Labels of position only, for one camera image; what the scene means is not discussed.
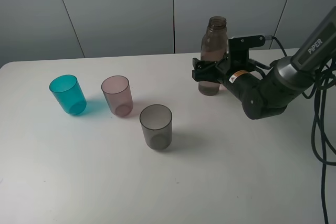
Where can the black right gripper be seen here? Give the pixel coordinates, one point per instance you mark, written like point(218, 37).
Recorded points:
point(233, 72)

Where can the brown translucent water bottle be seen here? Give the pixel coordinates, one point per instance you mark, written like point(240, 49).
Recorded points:
point(213, 48)

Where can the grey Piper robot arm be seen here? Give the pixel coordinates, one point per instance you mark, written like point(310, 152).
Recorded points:
point(263, 90)

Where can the grey translucent plastic cup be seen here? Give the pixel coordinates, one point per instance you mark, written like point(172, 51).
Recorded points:
point(156, 123)

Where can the pink translucent plastic cup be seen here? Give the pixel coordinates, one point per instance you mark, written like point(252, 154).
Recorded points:
point(117, 92)

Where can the teal translucent plastic cup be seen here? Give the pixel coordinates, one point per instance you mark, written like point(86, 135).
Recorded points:
point(68, 93)

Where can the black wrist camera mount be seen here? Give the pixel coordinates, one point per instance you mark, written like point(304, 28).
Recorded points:
point(238, 49)

